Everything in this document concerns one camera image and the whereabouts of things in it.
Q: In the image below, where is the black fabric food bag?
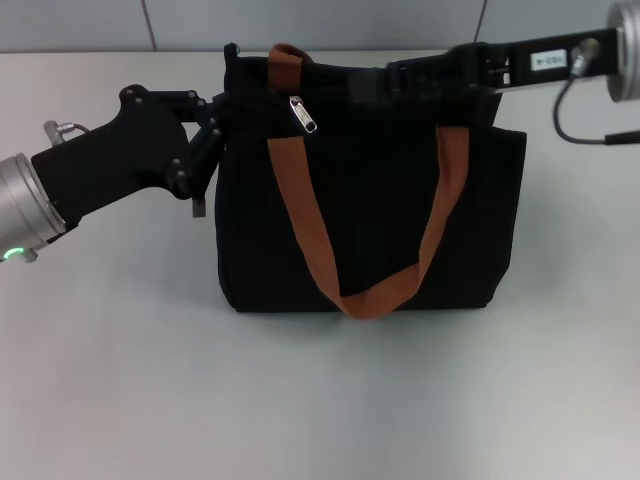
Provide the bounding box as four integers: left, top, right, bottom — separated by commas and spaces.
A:
212, 42, 527, 321

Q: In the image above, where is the silver metal zipper pull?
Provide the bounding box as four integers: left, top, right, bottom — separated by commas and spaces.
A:
289, 94, 319, 135

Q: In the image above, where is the left gripper connector cable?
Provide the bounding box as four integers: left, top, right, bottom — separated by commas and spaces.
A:
42, 119, 91, 146

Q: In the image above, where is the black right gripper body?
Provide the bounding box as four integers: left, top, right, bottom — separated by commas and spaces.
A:
449, 27, 621, 96

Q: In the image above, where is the right gripper connector cable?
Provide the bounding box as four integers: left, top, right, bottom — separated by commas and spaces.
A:
552, 37, 640, 147

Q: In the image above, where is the gripper connector cable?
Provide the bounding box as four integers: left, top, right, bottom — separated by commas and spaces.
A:
552, 37, 640, 147
42, 119, 91, 146

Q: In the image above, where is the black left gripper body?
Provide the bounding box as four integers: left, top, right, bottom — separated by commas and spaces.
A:
30, 85, 194, 231

